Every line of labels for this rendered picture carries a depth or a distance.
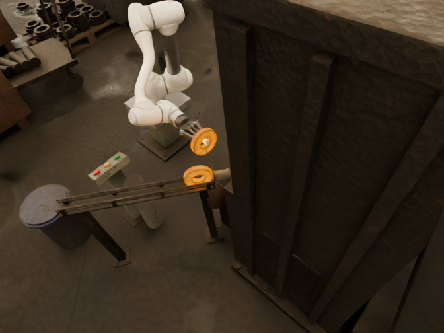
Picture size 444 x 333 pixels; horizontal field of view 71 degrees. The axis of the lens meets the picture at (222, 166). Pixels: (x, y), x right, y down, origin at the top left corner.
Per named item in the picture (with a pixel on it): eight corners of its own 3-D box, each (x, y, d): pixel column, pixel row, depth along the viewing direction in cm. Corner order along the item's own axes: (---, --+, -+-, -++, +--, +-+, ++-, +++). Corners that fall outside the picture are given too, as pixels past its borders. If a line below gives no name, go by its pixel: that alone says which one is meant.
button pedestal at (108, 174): (156, 208, 236) (129, 157, 187) (131, 230, 226) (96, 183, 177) (143, 197, 243) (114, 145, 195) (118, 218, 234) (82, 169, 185)
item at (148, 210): (166, 220, 229) (146, 180, 188) (154, 232, 224) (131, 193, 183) (155, 211, 234) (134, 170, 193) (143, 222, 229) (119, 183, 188)
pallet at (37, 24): (104, 6, 455) (91, -27, 420) (133, 24, 415) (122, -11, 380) (26, 42, 411) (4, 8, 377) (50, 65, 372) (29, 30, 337)
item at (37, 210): (104, 230, 228) (78, 199, 194) (67, 262, 216) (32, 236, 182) (82, 206, 243) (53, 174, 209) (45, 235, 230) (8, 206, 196)
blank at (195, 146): (217, 125, 158) (213, 122, 160) (192, 138, 152) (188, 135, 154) (218, 147, 170) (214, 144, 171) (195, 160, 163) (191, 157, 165)
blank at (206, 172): (205, 189, 171) (203, 184, 173) (218, 172, 161) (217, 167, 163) (179, 185, 163) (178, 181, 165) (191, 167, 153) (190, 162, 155)
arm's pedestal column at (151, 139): (137, 141, 281) (125, 115, 257) (169, 116, 297) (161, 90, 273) (165, 162, 263) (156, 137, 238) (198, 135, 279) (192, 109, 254)
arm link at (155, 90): (142, 94, 246) (134, 71, 228) (164, 88, 249) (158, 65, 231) (146, 107, 237) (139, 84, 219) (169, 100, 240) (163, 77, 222)
